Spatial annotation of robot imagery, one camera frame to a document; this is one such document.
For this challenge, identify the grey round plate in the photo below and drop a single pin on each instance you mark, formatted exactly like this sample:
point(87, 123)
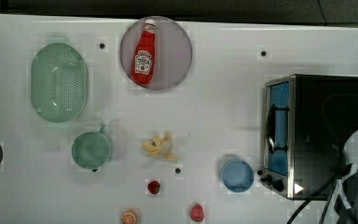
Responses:
point(173, 51)

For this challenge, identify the toy orange half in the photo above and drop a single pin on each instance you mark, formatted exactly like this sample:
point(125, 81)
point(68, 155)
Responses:
point(129, 217)

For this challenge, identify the pink toy strawberry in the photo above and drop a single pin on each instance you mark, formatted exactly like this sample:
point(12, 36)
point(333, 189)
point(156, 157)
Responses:
point(197, 212)

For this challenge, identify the green cup with handle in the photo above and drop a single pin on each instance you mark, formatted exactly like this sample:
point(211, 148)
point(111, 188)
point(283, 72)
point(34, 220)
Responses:
point(91, 150)

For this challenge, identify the green oval colander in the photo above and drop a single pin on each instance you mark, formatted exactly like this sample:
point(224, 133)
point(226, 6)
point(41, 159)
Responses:
point(59, 83)

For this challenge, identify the yellow plush peeled banana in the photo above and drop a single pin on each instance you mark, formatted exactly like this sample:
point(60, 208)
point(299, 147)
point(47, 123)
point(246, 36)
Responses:
point(160, 147)

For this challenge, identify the red plush ketchup bottle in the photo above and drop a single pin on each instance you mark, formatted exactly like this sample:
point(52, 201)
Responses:
point(143, 61)

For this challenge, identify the dark red toy strawberry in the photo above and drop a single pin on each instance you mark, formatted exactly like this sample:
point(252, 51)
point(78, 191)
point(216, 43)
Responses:
point(153, 187)

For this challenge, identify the black and steel toaster oven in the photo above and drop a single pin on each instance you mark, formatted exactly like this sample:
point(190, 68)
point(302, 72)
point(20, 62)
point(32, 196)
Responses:
point(308, 120)

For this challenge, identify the blue plastic cup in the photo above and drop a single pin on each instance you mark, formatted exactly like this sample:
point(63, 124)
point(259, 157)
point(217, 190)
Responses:
point(237, 176)

